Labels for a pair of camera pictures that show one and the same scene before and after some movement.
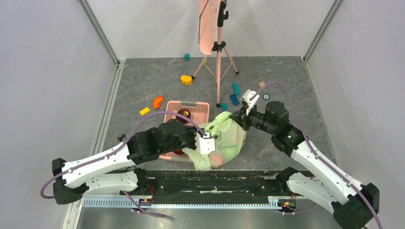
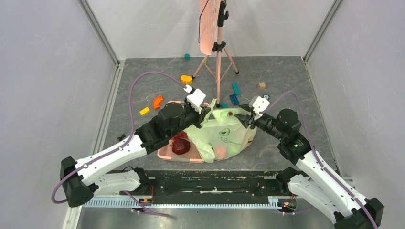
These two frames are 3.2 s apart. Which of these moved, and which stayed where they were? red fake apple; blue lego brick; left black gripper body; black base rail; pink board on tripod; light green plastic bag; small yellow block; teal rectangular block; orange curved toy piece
Moved: light green plastic bag; left black gripper body; red fake apple
Stayed: pink board on tripod; black base rail; blue lego brick; small yellow block; orange curved toy piece; teal rectangular block
